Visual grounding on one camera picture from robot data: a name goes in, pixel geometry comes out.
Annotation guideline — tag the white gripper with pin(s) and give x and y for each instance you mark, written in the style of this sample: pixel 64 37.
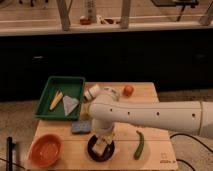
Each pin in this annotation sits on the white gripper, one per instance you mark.
pixel 107 135

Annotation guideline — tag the beige eraser block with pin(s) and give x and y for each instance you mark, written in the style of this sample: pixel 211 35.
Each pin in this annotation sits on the beige eraser block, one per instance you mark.
pixel 100 146

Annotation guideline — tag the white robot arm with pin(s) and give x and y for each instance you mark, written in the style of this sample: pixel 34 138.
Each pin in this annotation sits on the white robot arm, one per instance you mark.
pixel 192 117

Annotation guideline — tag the dark purple bowl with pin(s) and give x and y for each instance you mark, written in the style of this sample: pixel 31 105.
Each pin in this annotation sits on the dark purple bowl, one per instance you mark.
pixel 105 156

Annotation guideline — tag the orange bowl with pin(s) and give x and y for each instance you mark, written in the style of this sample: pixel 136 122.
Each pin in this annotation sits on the orange bowl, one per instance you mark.
pixel 46 150

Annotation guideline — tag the red background bowl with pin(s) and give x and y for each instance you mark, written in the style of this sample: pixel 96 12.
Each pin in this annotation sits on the red background bowl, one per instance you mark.
pixel 85 21

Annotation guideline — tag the blue sponge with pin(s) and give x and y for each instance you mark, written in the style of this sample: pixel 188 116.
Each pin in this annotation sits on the blue sponge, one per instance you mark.
pixel 81 127

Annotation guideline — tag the green chili pepper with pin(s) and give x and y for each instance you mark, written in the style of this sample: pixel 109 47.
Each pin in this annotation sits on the green chili pepper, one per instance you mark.
pixel 140 146

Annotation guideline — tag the white can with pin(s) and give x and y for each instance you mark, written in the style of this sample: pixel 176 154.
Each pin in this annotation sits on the white can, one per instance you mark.
pixel 92 92

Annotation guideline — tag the orange tomato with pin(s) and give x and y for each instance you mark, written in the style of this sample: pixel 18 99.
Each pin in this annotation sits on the orange tomato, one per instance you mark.
pixel 128 90

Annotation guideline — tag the green plastic tray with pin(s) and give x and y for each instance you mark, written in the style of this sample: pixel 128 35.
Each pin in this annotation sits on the green plastic tray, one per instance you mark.
pixel 69 86

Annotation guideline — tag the black stand post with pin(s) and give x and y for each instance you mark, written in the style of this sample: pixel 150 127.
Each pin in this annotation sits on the black stand post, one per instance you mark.
pixel 9 154

